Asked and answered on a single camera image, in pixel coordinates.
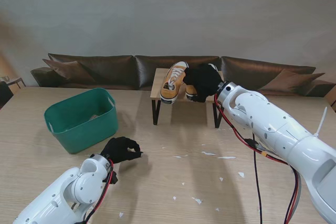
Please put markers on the yellow canvas sneaker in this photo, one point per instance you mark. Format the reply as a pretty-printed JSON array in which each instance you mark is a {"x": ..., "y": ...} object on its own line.
[
  {"x": 173, "y": 87},
  {"x": 190, "y": 91}
]

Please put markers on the brown bristle shoe brush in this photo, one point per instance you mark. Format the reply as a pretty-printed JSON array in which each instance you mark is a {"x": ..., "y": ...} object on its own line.
[{"x": 94, "y": 117}]

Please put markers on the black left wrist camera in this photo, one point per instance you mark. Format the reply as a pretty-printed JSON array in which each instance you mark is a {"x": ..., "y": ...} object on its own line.
[{"x": 113, "y": 178}]

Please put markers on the small background side table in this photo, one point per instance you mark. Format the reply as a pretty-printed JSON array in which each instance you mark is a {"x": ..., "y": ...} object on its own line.
[{"x": 14, "y": 80}]

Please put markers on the green plastic basket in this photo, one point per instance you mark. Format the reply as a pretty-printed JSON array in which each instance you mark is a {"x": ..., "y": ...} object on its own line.
[{"x": 76, "y": 129}]

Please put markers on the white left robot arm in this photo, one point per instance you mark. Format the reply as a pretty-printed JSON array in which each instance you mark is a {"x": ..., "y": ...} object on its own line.
[{"x": 71, "y": 192}]

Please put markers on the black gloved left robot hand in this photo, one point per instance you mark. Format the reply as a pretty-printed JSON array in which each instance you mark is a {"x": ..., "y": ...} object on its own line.
[{"x": 118, "y": 150}]

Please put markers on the light wooden furniture piece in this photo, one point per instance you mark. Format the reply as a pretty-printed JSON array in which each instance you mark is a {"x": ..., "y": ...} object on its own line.
[{"x": 332, "y": 100}]

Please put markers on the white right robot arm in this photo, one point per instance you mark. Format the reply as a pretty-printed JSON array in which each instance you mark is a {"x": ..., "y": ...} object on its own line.
[{"x": 278, "y": 129}]

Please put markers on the small wooden black-legged table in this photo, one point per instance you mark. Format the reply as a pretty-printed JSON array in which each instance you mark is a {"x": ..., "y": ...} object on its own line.
[{"x": 157, "y": 85}]

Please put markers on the dark brown leather sofa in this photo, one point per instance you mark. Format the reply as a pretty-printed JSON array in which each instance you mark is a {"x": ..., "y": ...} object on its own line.
[{"x": 110, "y": 69}]

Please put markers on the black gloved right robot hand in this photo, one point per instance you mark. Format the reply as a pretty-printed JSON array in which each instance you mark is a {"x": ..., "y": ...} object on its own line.
[{"x": 204, "y": 82}]

